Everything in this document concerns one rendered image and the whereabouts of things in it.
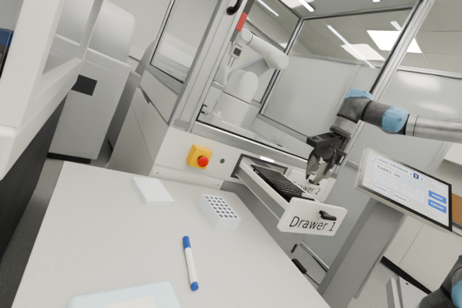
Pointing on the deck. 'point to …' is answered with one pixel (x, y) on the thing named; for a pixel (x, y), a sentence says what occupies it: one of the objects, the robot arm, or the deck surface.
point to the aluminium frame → (172, 107)
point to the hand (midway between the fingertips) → (310, 178)
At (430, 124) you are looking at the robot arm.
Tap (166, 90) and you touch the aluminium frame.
